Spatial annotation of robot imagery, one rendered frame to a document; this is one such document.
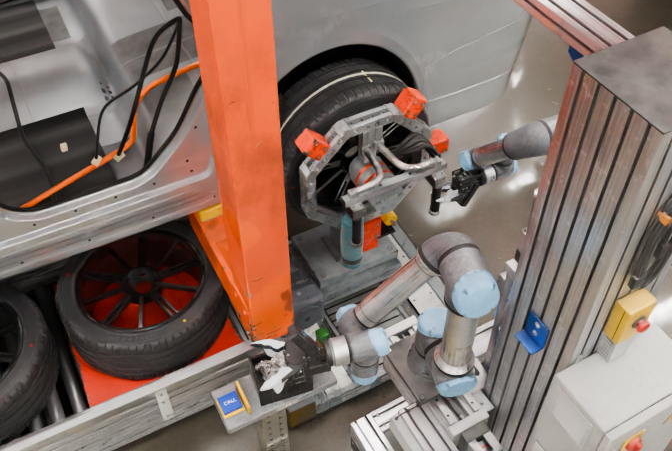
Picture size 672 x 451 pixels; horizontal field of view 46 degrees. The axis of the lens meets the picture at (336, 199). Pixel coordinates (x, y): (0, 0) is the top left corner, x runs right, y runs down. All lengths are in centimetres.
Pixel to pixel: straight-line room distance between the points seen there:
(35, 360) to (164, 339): 46
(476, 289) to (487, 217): 215
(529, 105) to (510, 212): 88
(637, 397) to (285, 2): 158
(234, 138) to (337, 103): 76
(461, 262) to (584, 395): 45
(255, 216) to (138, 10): 153
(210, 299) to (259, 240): 67
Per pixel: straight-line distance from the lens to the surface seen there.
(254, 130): 215
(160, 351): 307
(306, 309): 317
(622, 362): 218
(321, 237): 360
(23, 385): 308
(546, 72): 504
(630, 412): 211
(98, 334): 309
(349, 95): 284
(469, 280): 194
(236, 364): 312
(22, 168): 334
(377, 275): 358
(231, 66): 200
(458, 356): 221
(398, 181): 281
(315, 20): 273
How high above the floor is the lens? 298
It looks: 47 degrees down
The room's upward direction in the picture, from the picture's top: straight up
